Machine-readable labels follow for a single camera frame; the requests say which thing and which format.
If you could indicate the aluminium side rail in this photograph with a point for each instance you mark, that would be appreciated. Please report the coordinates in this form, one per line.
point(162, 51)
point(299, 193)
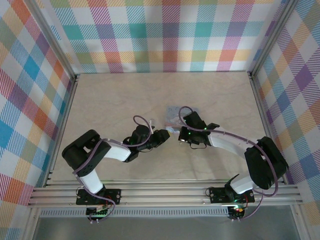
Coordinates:
point(265, 120)
point(61, 130)

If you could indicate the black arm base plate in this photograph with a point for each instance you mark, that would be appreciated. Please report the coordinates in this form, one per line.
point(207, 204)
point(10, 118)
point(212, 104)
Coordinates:
point(217, 195)
point(115, 196)

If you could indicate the grey metal sheet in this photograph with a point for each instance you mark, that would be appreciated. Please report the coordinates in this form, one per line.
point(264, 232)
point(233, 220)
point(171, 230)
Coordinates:
point(162, 230)

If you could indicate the small controller circuit board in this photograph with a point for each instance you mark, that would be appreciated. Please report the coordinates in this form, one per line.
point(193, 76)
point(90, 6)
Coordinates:
point(237, 211)
point(96, 212)

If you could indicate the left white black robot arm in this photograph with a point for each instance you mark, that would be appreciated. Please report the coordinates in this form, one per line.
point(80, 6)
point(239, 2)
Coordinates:
point(115, 152)

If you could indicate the short aluminium frame leg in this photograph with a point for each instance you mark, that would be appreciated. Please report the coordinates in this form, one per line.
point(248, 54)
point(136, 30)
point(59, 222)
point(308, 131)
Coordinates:
point(31, 225)
point(298, 222)

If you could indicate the aluminium frame post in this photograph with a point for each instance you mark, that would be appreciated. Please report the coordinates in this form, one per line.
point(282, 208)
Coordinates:
point(62, 55)
point(271, 42)

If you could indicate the wide aluminium base rail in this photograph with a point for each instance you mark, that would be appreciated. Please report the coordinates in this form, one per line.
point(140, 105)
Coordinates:
point(162, 195)

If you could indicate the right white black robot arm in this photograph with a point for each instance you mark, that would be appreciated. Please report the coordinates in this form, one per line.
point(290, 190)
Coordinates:
point(225, 142)

